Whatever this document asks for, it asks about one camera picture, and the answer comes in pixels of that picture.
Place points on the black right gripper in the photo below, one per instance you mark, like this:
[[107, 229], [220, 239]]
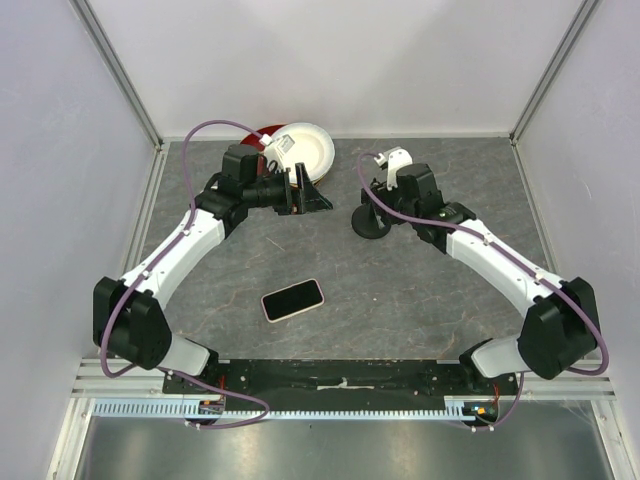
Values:
[[380, 190]]

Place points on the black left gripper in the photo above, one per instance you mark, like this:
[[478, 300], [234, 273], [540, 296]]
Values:
[[307, 198]]

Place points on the black phone stand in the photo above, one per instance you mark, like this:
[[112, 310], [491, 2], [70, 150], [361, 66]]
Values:
[[368, 221]]

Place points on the pink smartphone black screen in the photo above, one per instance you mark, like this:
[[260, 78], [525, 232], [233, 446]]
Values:
[[292, 300]]

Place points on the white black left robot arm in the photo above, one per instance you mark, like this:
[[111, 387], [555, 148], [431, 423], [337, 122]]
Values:
[[128, 312]]

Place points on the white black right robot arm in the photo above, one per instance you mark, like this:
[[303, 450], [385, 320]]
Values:
[[560, 317]]

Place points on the white paper plate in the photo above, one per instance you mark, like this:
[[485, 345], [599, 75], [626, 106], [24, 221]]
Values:
[[315, 145]]

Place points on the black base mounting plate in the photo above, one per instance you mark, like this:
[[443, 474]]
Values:
[[268, 379]]

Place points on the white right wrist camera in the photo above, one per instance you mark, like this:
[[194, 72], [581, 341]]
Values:
[[392, 161]]

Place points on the light blue cable duct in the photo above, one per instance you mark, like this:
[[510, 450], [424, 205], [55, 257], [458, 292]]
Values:
[[196, 410]]

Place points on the aluminium frame post right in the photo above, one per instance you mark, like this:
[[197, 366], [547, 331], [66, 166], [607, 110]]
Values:
[[563, 50]]

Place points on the aluminium frame post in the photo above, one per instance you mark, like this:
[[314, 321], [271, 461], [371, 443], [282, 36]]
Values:
[[105, 48], [563, 50]]

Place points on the aluminium front rail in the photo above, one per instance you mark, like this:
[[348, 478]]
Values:
[[90, 382]]

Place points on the aluminium frame post left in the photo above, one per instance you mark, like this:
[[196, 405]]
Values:
[[105, 48]]

